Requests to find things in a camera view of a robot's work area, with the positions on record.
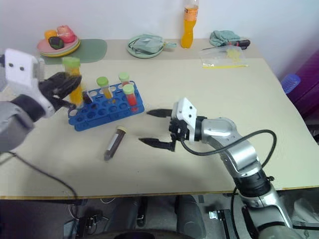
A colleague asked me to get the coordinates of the clear plastic zip bag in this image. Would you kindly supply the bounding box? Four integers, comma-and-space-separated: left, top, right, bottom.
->
200, 45, 249, 69

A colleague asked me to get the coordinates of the purple object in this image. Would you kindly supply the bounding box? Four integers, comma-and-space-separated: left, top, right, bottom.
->
286, 49, 319, 120

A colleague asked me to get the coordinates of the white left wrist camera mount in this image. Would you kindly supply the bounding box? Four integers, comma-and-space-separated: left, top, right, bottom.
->
4, 48, 56, 118

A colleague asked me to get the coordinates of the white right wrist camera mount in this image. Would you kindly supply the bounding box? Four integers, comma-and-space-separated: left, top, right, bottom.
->
171, 97, 199, 144

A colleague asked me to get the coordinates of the red black screwdriver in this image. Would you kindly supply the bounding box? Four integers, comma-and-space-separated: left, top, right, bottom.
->
201, 39, 251, 51

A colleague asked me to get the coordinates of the teal cloth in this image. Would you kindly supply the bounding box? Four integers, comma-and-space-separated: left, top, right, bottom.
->
209, 29, 241, 47

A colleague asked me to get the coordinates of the tall yellow tube green cap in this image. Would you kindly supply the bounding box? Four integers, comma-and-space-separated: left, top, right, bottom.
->
62, 56, 85, 106

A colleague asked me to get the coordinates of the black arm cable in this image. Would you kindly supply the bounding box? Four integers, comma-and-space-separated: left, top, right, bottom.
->
180, 129, 278, 239
0, 150, 81, 200

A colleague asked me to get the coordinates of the dark toy fruit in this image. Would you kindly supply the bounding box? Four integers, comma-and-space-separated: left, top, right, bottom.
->
48, 36, 65, 50

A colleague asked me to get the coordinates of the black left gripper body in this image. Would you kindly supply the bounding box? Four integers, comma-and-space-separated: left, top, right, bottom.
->
38, 72, 67, 101

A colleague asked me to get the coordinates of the grey lidded container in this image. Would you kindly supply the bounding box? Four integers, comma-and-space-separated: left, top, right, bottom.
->
132, 34, 164, 53

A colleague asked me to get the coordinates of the blue ribbed hose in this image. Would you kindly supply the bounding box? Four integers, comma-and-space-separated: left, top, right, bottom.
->
281, 73, 302, 94

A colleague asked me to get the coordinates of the yellow plastic strip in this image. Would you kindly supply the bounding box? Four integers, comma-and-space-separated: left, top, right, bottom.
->
202, 64, 249, 69

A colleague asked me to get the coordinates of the dark rounded shape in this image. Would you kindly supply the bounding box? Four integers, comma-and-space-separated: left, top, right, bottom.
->
176, 195, 207, 235

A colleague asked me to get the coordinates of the orange drink bottle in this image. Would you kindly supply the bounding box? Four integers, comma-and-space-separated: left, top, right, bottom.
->
180, 0, 201, 49

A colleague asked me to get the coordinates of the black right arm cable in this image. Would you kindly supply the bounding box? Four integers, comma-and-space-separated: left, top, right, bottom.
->
180, 129, 278, 239

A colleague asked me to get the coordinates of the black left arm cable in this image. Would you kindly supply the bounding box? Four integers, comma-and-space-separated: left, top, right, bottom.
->
0, 150, 81, 200

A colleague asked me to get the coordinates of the brown tube beige cap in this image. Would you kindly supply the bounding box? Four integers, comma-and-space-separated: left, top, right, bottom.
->
103, 125, 127, 161

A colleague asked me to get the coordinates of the stack of pastel plates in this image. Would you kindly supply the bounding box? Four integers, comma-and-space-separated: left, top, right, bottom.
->
36, 36, 81, 59

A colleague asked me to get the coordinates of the short yellow tube green cap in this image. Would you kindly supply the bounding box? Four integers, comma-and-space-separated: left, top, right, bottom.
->
96, 76, 114, 100

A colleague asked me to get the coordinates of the orange toy fruit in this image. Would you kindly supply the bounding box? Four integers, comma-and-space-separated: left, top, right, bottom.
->
44, 29, 58, 40

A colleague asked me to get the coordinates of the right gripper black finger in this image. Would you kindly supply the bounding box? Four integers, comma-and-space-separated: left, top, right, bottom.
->
138, 137, 177, 152
146, 108, 173, 119

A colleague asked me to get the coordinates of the green table mat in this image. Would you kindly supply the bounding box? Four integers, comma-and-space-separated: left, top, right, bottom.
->
40, 38, 109, 65

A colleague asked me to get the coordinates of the red toy apple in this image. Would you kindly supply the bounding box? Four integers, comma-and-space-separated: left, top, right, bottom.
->
56, 24, 76, 44

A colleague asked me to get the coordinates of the light green round plate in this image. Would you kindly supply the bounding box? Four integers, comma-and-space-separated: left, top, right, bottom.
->
126, 33, 165, 59

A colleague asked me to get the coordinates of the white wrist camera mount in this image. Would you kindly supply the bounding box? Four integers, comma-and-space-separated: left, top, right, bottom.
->
4, 48, 56, 118
171, 97, 199, 144

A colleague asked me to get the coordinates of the blue test tube rack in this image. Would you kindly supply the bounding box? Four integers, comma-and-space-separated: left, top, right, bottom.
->
67, 80, 146, 132

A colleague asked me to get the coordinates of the red tube green cap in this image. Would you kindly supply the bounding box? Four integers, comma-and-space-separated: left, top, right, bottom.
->
118, 72, 131, 86
122, 84, 139, 112

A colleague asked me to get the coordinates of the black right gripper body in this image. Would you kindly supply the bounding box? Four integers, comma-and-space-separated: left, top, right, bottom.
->
168, 117, 190, 144

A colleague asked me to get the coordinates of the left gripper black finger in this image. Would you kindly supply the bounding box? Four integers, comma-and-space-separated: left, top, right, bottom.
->
50, 98, 77, 111
59, 74, 83, 99

